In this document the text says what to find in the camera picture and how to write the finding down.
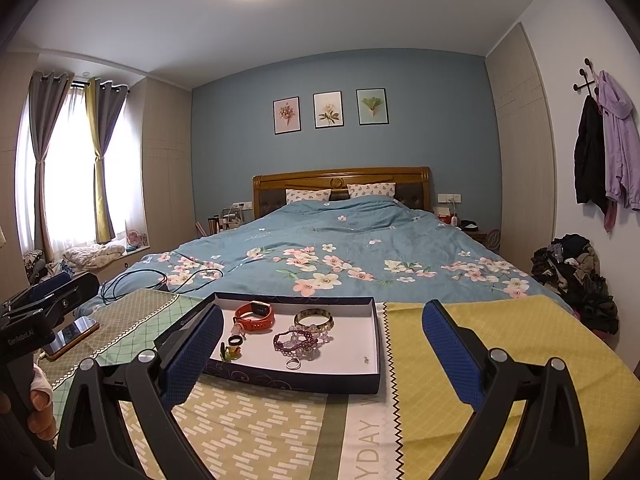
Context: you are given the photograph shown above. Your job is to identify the pink framed flower picture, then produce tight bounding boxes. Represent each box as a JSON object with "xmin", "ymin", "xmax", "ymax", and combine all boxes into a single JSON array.
[{"xmin": 273, "ymin": 96, "xmax": 301, "ymax": 135}]

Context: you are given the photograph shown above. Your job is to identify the blue floral duvet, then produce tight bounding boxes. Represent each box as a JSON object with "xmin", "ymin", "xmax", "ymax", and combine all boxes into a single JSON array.
[{"xmin": 85, "ymin": 196, "xmax": 573, "ymax": 321}]

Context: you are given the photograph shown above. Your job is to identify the pile of dark clothes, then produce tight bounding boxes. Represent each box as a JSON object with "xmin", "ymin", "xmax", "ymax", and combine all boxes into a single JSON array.
[{"xmin": 531, "ymin": 233, "xmax": 620, "ymax": 335}]

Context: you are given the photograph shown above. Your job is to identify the amber bangle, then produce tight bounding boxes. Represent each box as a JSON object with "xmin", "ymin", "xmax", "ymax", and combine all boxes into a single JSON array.
[{"xmin": 293, "ymin": 309, "xmax": 335, "ymax": 332}]

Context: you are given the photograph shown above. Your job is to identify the dark purple bead bracelet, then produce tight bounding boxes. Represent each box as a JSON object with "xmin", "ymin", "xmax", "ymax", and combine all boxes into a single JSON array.
[{"xmin": 273, "ymin": 327, "xmax": 321, "ymax": 356}]

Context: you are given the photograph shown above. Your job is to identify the beige wardrobe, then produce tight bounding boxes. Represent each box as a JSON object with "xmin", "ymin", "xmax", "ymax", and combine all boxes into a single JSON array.
[
  {"xmin": 485, "ymin": 22, "xmax": 558, "ymax": 281},
  {"xmin": 140, "ymin": 77, "xmax": 193, "ymax": 261}
]

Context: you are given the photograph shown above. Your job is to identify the dotted white pillow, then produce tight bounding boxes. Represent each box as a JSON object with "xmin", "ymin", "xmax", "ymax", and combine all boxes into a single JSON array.
[
  {"xmin": 346, "ymin": 183, "xmax": 397, "ymax": 200},
  {"xmin": 285, "ymin": 189, "xmax": 333, "ymax": 205}
]

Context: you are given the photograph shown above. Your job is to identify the white sheer curtain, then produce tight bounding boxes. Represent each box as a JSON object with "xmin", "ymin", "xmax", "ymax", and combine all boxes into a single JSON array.
[{"xmin": 15, "ymin": 85, "xmax": 101, "ymax": 261}]

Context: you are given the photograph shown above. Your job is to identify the dark clothes heap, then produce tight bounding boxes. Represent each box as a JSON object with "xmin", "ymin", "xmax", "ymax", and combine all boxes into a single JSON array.
[{"xmin": 22, "ymin": 249, "xmax": 51, "ymax": 281}]

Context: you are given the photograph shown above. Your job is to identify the purple jacket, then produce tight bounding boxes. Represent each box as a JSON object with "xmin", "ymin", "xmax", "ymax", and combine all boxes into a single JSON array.
[{"xmin": 597, "ymin": 71, "xmax": 640, "ymax": 211}]

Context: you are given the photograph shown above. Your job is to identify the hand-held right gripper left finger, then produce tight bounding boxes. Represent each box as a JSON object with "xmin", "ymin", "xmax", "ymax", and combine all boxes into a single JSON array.
[{"xmin": 54, "ymin": 304, "xmax": 225, "ymax": 480}]

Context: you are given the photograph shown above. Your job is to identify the grey curtain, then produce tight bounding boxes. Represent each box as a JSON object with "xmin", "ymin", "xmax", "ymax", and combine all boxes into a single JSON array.
[
  {"xmin": 97, "ymin": 81, "xmax": 130, "ymax": 233},
  {"xmin": 27, "ymin": 72, "xmax": 73, "ymax": 266}
]

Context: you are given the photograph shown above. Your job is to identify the wooden headboard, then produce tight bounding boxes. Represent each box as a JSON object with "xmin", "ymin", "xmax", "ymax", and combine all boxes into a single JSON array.
[{"xmin": 252, "ymin": 166, "xmax": 433, "ymax": 221}]

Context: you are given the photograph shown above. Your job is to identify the crumpled beige blanket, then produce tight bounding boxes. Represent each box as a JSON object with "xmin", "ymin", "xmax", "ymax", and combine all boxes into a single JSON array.
[{"xmin": 62, "ymin": 244, "xmax": 126, "ymax": 268}]

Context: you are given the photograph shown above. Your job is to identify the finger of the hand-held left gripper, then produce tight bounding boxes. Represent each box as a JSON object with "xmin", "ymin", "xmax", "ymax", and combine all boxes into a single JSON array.
[
  {"xmin": 2, "ymin": 272, "xmax": 101, "ymax": 328},
  {"xmin": 2, "ymin": 272, "xmax": 73, "ymax": 313}
]

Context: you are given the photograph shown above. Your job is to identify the white framed flower picture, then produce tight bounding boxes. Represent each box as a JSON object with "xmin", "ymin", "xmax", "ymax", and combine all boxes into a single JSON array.
[{"xmin": 313, "ymin": 91, "xmax": 344, "ymax": 130}]

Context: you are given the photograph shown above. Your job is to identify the smartphone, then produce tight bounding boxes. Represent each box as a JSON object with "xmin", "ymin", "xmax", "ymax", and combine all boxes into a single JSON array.
[{"xmin": 42, "ymin": 317, "xmax": 101, "ymax": 361}]

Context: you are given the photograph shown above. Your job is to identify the black jacket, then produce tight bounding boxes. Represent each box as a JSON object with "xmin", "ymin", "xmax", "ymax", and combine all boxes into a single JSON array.
[{"xmin": 574, "ymin": 95, "xmax": 608, "ymax": 206}]

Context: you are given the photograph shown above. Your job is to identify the green framed leaf picture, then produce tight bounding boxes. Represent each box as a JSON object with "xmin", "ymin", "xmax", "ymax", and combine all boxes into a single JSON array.
[{"xmin": 356, "ymin": 88, "xmax": 388, "ymax": 126}]

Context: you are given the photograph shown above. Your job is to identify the orange smartwatch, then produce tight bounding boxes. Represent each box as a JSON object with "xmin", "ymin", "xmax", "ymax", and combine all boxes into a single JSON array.
[{"xmin": 234, "ymin": 301, "xmax": 276, "ymax": 333}]

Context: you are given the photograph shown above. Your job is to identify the yellow curtain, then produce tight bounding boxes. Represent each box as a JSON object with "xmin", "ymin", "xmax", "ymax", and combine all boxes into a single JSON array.
[{"xmin": 84, "ymin": 80, "xmax": 117, "ymax": 245}]

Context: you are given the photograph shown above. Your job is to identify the person's left hand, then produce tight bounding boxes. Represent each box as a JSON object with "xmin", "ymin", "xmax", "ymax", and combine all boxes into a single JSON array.
[{"xmin": 27, "ymin": 365, "xmax": 57, "ymax": 442}]

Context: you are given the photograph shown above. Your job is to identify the black wall coat rack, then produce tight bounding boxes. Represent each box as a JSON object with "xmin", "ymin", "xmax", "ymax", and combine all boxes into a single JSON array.
[{"xmin": 572, "ymin": 58, "xmax": 598, "ymax": 96}]

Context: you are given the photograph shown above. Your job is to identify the black cable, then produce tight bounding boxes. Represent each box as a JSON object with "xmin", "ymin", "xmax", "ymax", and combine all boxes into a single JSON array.
[{"xmin": 100, "ymin": 267, "xmax": 224, "ymax": 306}]

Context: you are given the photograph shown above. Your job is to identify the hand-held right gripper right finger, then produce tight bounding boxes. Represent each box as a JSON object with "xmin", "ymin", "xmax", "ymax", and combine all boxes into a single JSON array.
[{"xmin": 421, "ymin": 300, "xmax": 591, "ymax": 480}]

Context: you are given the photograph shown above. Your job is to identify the dark blue shallow box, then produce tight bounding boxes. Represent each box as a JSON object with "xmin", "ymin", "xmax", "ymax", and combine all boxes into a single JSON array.
[{"xmin": 154, "ymin": 292, "xmax": 385, "ymax": 395}]

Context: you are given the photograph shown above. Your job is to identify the nightstand clutter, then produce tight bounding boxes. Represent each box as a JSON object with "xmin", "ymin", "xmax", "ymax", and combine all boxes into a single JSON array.
[{"xmin": 197, "ymin": 205, "xmax": 251, "ymax": 236}]

